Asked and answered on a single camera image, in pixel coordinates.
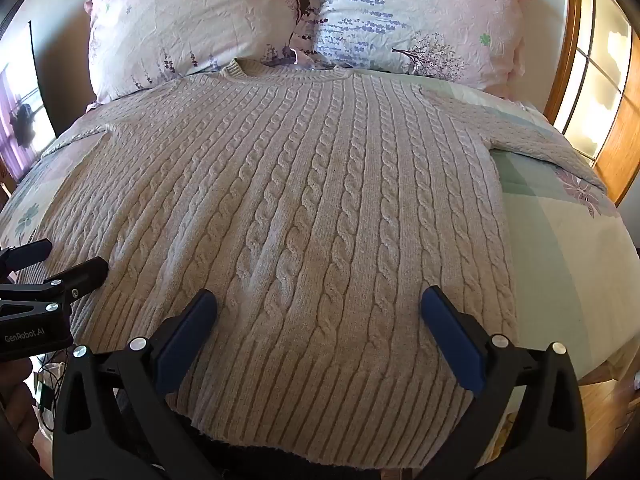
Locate beige cable-knit sweater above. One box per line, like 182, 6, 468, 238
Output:
15, 57, 608, 471

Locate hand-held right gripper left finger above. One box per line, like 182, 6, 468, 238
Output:
53, 288, 236, 480

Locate pink lavender print pillow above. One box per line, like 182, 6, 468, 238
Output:
291, 0, 546, 98

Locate floral bed sheet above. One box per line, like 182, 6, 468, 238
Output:
0, 72, 640, 386

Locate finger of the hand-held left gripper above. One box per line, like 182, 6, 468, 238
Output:
0, 239, 53, 276
30, 257, 110, 313

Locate purple wall picture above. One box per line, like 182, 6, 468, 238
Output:
0, 21, 58, 183

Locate pink floral pillow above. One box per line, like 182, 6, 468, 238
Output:
84, 0, 301, 113

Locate wooden framed window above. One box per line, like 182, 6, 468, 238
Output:
544, 0, 640, 207

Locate person's left hand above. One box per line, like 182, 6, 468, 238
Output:
0, 357, 40, 448

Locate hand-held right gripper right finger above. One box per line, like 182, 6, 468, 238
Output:
419, 286, 587, 480

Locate black cables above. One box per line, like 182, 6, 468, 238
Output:
31, 347, 76, 433

